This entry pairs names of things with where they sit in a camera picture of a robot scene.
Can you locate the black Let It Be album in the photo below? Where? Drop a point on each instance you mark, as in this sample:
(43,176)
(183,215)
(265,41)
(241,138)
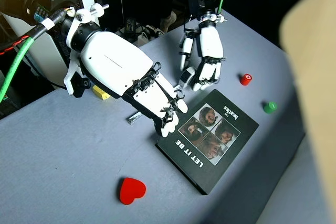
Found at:
(231,155)

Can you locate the yellow snail toy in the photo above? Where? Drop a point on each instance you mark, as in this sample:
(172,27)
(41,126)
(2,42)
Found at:
(101,94)

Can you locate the black power adapter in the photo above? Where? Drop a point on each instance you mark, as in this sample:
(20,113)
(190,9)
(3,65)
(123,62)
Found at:
(130,26)

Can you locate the white power plugs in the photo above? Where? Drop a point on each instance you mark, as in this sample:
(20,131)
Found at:
(147,35)

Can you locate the tan shoe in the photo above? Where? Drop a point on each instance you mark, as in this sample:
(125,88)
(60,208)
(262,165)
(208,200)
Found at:
(168,20)

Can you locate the grey table cloth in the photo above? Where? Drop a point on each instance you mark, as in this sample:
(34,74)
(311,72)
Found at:
(65,155)

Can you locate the red heart block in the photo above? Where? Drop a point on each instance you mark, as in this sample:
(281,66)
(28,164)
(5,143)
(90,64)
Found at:
(131,191)

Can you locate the red cylinder block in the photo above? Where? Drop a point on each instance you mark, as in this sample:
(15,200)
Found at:
(246,79)

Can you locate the green cylinder block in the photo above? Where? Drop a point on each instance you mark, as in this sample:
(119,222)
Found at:
(270,107)

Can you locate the beige blurred board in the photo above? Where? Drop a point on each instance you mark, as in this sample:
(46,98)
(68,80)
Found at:
(315,77)

